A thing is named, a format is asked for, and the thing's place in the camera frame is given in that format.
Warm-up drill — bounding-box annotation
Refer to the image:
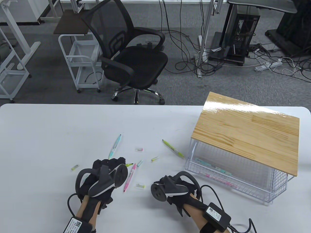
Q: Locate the white cart with brown top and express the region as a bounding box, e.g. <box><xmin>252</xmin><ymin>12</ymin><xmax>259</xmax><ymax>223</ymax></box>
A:
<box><xmin>53</xmin><ymin>10</ymin><xmax>103</xmax><ymax>94</ymax></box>

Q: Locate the white standing desk leg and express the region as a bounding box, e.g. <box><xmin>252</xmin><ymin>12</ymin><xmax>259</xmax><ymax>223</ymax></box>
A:
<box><xmin>0</xmin><ymin>0</ymin><xmax>41</xmax><ymax>71</ymax></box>

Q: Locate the white cabinet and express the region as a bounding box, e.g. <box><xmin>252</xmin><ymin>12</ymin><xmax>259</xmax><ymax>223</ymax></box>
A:
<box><xmin>10</xmin><ymin>0</ymin><xmax>61</xmax><ymax>25</ymax></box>

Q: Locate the white power strip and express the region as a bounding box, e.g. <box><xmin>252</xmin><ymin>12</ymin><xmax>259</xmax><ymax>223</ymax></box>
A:
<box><xmin>254</xmin><ymin>61</ymin><xmax>283</xmax><ymax>72</ymax></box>

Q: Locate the person's right hand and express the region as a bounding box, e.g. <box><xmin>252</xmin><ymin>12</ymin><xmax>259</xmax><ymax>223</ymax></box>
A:
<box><xmin>153</xmin><ymin>176</ymin><xmax>202</xmax><ymax>217</ymax></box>

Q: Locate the person's left hand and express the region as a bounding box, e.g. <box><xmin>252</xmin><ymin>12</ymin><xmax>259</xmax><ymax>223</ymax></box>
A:
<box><xmin>79</xmin><ymin>157</ymin><xmax>128</xmax><ymax>214</ymax></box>

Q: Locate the black stand base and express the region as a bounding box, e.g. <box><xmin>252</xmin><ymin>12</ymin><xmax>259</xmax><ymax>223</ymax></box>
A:
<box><xmin>265</xmin><ymin>0</ymin><xmax>311</xmax><ymax>58</ymax></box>

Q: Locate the grey black hand tracker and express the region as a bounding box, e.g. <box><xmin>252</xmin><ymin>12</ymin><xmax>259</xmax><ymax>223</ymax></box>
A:
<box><xmin>151</xmin><ymin>171</ymin><xmax>202</xmax><ymax>202</ymax></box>
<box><xmin>75</xmin><ymin>164</ymin><xmax>128</xmax><ymax>198</ymax></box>

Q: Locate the black computer tower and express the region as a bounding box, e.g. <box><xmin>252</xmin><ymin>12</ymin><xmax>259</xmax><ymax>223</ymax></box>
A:
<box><xmin>208</xmin><ymin>4</ymin><xmax>261</xmax><ymax>67</ymax></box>

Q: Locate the black mesh office chair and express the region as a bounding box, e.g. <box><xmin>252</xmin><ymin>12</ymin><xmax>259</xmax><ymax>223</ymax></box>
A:
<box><xmin>81</xmin><ymin>0</ymin><xmax>169</xmax><ymax>105</ymax></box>

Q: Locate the aluminium frame leg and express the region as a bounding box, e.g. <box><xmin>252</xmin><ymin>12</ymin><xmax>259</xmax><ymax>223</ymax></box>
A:
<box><xmin>195</xmin><ymin>0</ymin><xmax>218</xmax><ymax>78</ymax></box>

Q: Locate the white wire basket wooden top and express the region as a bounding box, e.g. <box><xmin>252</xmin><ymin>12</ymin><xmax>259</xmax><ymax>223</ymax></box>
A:
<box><xmin>184</xmin><ymin>92</ymin><xmax>300</xmax><ymax>206</ymax></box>

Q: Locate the teal double-ended highlighter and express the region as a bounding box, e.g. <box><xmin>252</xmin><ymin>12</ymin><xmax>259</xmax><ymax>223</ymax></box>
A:
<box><xmin>194</xmin><ymin>158</ymin><xmax>233</xmax><ymax>176</ymax></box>
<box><xmin>108</xmin><ymin>134</ymin><xmax>122</xmax><ymax>160</ymax></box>

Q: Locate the person's left forearm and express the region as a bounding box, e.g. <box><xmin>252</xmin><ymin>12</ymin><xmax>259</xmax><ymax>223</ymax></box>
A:
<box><xmin>75</xmin><ymin>194</ymin><xmax>102</xmax><ymax>227</ymax></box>

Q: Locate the grey desk top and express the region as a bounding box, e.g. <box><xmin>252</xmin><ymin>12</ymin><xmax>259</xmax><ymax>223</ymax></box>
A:
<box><xmin>227</xmin><ymin>0</ymin><xmax>298</xmax><ymax>14</ymax></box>

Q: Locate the black wrist-worn box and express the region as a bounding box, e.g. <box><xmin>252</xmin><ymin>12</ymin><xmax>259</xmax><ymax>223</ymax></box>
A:
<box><xmin>63</xmin><ymin>217</ymin><xmax>96</xmax><ymax>233</ymax></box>
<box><xmin>202</xmin><ymin>202</ymin><xmax>232</xmax><ymax>232</ymax></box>

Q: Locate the black glove cable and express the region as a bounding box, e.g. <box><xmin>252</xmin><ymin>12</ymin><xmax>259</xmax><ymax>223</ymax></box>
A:
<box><xmin>67</xmin><ymin>193</ymin><xmax>78</xmax><ymax>217</ymax></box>
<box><xmin>200</xmin><ymin>185</ymin><xmax>222</xmax><ymax>207</ymax></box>

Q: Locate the pink double-ended highlighter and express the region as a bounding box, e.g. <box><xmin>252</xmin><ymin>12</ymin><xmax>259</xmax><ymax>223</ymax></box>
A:
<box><xmin>123</xmin><ymin>163</ymin><xmax>137</xmax><ymax>192</ymax></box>
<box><xmin>205</xmin><ymin>173</ymin><xmax>238</xmax><ymax>189</ymax></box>

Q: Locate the person's right forearm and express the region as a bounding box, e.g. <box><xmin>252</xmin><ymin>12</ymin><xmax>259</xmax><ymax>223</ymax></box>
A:
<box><xmin>183</xmin><ymin>193</ymin><xmax>219</xmax><ymax>233</ymax></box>

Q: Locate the tangle of black floor cables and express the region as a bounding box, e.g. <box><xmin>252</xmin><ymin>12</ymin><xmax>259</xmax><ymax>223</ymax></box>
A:
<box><xmin>159</xmin><ymin>0</ymin><xmax>311</xmax><ymax>82</ymax></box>

